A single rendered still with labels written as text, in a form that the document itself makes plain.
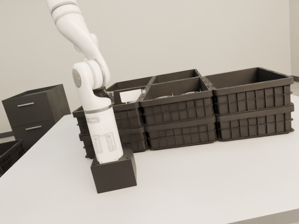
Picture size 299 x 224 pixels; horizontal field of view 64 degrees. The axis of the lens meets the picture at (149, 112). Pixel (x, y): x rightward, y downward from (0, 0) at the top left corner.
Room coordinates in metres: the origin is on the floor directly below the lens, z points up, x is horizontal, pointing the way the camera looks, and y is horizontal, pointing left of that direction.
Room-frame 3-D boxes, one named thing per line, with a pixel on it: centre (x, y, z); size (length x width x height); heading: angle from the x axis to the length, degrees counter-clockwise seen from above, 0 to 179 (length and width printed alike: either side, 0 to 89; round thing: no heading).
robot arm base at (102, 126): (0.77, 0.16, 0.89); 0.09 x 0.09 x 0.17; 1
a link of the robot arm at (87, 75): (0.77, 0.16, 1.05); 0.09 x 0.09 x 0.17; 37
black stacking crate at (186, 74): (1.52, -0.21, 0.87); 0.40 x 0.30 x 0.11; 171
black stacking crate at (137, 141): (1.17, 0.15, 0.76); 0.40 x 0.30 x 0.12; 171
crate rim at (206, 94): (1.13, -0.14, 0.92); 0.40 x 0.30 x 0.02; 171
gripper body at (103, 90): (1.07, 0.21, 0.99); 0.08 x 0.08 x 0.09
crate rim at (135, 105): (1.17, 0.15, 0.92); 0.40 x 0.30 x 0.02; 171
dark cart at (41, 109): (2.68, 1.21, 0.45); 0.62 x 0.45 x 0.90; 1
